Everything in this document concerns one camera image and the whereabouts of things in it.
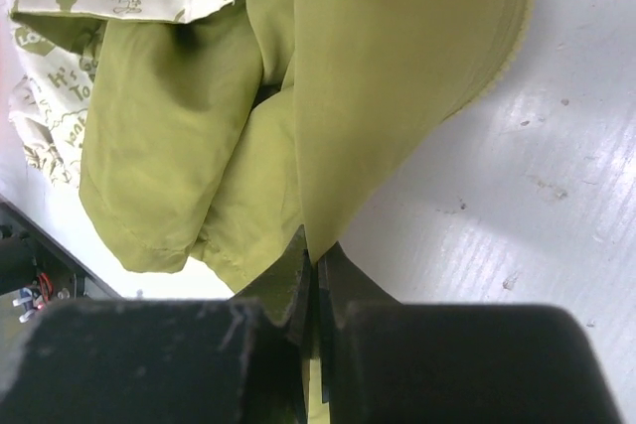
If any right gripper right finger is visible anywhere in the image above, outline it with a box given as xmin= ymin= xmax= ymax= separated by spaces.
xmin=317 ymin=242 xmax=398 ymax=423

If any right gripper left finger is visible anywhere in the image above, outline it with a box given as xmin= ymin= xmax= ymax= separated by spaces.
xmin=231 ymin=226 xmax=312 ymax=423

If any cream green patterned jacket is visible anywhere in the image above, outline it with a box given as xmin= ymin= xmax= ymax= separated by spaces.
xmin=6 ymin=0 xmax=533 ymax=291

